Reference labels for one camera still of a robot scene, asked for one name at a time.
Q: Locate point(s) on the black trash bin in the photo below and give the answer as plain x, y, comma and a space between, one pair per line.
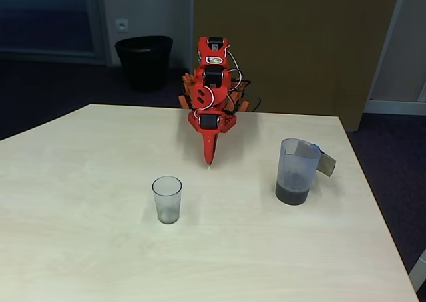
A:
144, 62

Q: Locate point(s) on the grey window frame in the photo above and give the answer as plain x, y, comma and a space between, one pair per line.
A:
96, 22

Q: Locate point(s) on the brown pin board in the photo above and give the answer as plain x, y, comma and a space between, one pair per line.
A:
299, 42

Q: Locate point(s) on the grey furniture corner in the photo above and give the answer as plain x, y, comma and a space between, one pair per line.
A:
419, 272

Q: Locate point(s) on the clear plastic cup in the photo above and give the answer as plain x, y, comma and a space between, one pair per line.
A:
167, 202

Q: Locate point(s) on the white wall socket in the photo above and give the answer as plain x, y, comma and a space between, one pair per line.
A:
122, 25

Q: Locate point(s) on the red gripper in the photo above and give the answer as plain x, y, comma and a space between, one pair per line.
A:
208, 122

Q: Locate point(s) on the red robot arm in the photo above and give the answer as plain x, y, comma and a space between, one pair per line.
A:
216, 92

